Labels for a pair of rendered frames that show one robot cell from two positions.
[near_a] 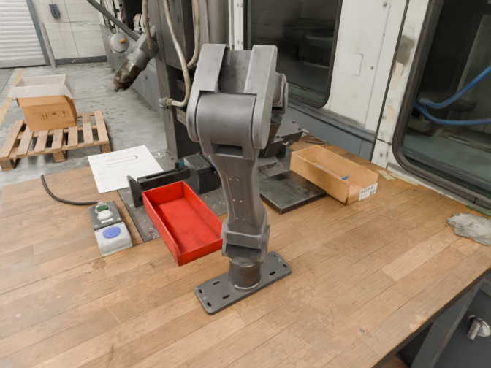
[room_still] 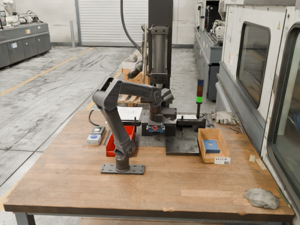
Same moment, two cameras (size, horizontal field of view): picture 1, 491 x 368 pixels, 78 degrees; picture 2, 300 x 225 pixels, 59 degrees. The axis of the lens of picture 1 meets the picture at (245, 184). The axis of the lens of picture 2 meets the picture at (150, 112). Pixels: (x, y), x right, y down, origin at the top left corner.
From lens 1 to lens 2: 0.83 m
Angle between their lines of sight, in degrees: 33
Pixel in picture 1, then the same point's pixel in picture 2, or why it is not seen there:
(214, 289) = (109, 166)
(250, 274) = (119, 164)
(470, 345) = not seen: outside the picture
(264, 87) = (109, 91)
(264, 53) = (114, 82)
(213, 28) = (156, 60)
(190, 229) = not seen: hidden behind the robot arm
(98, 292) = (76, 153)
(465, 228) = (250, 193)
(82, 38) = (182, 31)
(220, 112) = (97, 96)
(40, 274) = (66, 142)
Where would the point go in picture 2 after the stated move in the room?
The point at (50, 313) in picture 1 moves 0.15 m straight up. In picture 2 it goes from (60, 153) to (56, 127)
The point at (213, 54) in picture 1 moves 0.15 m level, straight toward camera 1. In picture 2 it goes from (105, 79) to (79, 89)
